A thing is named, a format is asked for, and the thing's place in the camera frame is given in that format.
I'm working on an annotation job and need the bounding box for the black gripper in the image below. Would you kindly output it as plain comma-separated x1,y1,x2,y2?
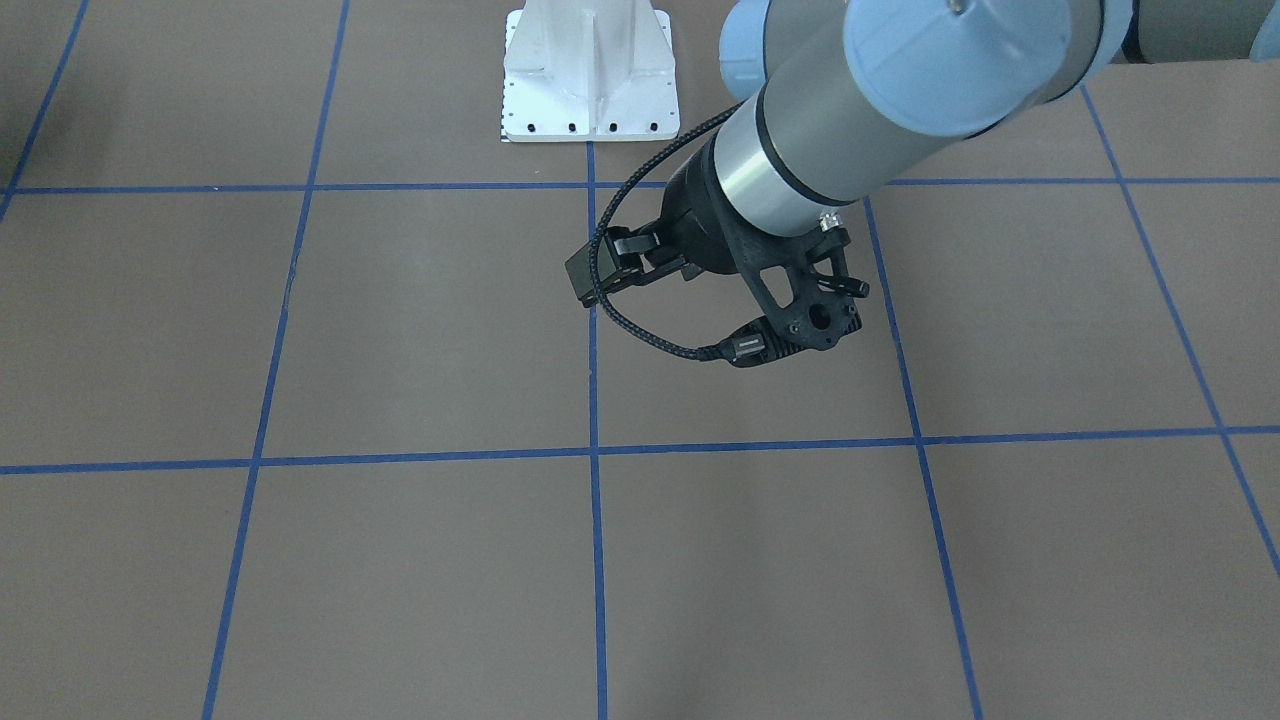
564,135,851,309

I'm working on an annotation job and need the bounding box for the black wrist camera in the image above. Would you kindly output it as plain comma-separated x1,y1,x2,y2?
716,225,870,368

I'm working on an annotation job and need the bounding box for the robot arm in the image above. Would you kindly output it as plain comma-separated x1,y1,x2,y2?
566,1,1277,313

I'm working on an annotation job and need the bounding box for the brown paper table cover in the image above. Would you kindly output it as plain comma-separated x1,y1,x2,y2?
3,1,1277,719

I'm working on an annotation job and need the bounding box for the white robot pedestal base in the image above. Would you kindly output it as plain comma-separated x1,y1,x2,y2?
500,1,681,143

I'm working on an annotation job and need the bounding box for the black braided cable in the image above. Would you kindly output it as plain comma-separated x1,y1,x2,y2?
588,100,746,363

